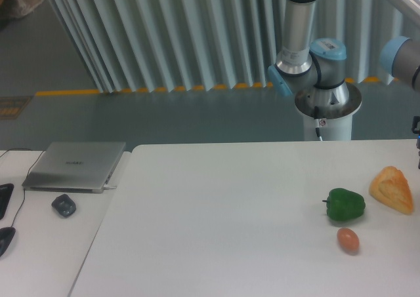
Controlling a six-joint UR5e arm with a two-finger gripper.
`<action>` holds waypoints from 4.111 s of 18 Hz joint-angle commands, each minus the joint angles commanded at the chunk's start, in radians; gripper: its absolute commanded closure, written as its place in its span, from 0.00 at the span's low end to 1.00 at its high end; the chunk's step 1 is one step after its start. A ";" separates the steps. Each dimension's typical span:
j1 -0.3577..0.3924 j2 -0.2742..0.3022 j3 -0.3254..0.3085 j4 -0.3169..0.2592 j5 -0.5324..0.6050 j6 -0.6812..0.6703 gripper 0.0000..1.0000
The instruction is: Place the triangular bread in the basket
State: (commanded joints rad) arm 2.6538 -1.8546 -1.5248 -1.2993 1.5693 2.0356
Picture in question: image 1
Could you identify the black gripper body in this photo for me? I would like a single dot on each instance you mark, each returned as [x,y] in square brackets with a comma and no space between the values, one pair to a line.
[416,130]

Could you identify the triangular orange bread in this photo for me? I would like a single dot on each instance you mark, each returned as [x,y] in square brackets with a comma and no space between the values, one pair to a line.
[390,187]

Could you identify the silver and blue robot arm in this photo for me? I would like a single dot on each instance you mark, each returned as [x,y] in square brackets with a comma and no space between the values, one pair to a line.
[315,71]

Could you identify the green bell pepper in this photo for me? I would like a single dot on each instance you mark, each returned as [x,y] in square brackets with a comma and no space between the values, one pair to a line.
[343,205]

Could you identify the brown egg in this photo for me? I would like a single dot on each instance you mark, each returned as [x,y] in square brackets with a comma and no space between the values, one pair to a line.
[348,240]

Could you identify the white folding screen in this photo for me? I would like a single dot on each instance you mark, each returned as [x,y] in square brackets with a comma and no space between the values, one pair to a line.
[167,44]

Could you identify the white laptop plug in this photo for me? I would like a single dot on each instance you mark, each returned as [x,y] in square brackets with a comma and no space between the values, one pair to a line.
[108,187]

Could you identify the silver closed laptop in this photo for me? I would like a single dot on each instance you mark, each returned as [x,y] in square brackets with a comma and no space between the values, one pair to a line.
[75,167]

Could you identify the dark grey small device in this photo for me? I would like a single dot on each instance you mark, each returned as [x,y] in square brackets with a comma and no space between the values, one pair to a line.
[64,206]

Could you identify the black keyboard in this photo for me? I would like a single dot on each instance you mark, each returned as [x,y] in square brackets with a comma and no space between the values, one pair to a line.
[6,191]

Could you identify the black computer mouse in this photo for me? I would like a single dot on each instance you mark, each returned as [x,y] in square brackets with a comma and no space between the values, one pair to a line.
[6,236]

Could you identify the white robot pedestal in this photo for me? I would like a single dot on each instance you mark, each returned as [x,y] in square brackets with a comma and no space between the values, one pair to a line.
[327,113]

